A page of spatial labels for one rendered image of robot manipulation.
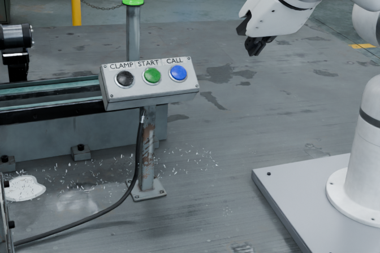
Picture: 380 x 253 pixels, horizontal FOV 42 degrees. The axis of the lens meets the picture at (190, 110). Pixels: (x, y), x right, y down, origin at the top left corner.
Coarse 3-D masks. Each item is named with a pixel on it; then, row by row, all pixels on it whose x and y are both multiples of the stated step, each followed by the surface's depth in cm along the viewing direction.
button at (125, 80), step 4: (120, 72) 86; (124, 72) 86; (128, 72) 86; (116, 76) 86; (120, 76) 86; (124, 76) 86; (128, 76) 86; (132, 76) 86; (116, 80) 86; (120, 80) 85; (124, 80) 85; (128, 80) 86; (132, 80) 86; (120, 84) 85; (124, 84) 85; (128, 84) 86
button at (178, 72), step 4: (172, 68) 89; (176, 68) 89; (180, 68) 90; (184, 68) 90; (172, 72) 89; (176, 72) 89; (180, 72) 89; (184, 72) 90; (172, 76) 89; (176, 76) 89; (180, 76) 89; (184, 76) 89
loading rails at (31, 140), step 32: (0, 96) 110; (32, 96) 113; (64, 96) 116; (96, 96) 119; (0, 128) 103; (32, 128) 105; (64, 128) 108; (96, 128) 111; (128, 128) 114; (160, 128) 118; (0, 160) 105
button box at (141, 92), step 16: (112, 64) 87; (128, 64) 88; (144, 64) 89; (160, 64) 90; (176, 64) 90; (192, 64) 92; (112, 80) 86; (144, 80) 87; (160, 80) 88; (176, 80) 89; (192, 80) 90; (112, 96) 84; (128, 96) 85; (144, 96) 87; (160, 96) 88; (176, 96) 90; (192, 96) 92
